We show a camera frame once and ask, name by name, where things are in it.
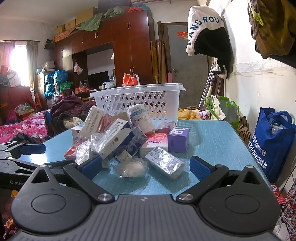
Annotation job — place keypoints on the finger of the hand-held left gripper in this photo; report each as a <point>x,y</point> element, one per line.
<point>33,148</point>
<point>23,165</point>

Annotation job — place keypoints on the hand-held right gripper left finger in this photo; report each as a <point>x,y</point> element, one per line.
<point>92,165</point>

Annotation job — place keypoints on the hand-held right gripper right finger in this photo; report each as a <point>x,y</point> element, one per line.
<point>200,166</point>

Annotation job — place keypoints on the clear plastic bag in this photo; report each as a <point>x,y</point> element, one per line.
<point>83,150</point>

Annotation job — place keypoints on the red box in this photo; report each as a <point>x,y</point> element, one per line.
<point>71,151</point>

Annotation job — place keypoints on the purple cube box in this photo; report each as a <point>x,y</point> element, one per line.
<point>178,141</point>

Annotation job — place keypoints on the purple and white box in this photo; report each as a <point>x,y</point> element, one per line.
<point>115,139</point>

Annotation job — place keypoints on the clear bag of white cotton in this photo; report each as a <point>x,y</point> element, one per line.
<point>133,168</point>

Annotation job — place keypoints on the red and white soap packet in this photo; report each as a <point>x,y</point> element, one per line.
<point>157,139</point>

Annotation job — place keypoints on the pink box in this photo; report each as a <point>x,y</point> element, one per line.
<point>166,127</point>

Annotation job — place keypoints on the dark purple box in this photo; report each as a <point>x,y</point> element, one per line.
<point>138,141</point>

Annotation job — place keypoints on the brown cardboard box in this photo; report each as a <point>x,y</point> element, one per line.
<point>118,117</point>

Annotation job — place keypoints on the white roll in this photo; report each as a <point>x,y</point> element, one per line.
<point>138,115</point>

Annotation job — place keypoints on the white plastic basket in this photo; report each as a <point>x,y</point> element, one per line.
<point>138,90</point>

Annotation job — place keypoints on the pink floral blanket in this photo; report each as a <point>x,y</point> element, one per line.
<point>23,127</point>

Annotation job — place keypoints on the beige cloth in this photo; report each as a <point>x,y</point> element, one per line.
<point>72,122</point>

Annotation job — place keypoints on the yellow cloth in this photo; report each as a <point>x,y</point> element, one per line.
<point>188,114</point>

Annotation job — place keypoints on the dark red cabinet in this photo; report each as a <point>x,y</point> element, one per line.
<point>16,97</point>

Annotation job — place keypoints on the brown paper bag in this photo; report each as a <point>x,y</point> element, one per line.
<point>244,132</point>

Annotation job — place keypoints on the pile of dark clothes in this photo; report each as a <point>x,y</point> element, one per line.
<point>69,104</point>

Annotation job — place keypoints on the green and white shopping bag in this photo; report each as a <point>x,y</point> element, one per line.
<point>229,111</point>

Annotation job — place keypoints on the blue plastic sack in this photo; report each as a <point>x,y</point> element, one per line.
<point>60,76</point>
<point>49,84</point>

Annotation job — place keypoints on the blue tote bag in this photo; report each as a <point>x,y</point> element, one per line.
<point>266,150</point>

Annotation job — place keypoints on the green plastic bag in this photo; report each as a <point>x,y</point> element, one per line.
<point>66,87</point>

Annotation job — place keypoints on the red carton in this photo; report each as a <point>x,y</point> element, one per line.
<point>277,193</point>

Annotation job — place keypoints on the white plastic bag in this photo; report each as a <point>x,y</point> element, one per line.
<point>109,83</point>

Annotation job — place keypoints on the metal crutches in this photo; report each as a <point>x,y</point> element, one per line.
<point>209,83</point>

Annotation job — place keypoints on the black television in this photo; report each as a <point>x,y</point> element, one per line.
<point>98,80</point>

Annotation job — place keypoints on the grey curtain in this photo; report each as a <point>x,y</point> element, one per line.
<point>32,60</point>

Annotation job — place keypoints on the small hanging plastic bag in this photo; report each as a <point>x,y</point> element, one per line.
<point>78,67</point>

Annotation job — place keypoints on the orange plastic bag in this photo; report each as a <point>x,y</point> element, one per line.
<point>129,80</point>

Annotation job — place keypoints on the pink curtain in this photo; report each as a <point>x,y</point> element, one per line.
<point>5,53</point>

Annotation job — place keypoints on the grey door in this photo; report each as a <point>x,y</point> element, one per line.
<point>185,58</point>

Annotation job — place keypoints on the leaning wooden planks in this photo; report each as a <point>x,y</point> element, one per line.
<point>159,58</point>

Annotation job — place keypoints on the small cardboard box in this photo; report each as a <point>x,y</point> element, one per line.
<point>60,29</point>

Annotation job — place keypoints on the brown wooden wardrobe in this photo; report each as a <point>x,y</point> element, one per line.
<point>134,46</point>

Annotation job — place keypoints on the medium cardboard box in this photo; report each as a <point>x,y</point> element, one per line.
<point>70,25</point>

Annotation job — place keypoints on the red door sticker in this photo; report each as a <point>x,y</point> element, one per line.
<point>182,34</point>

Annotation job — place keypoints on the green cloth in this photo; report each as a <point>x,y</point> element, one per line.
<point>92,22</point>

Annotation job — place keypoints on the large cardboard box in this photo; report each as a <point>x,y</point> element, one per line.
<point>85,14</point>

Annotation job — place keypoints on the white and black hanging jacket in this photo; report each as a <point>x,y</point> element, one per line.
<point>201,20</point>

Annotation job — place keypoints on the green bundle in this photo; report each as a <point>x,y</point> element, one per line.
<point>115,12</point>

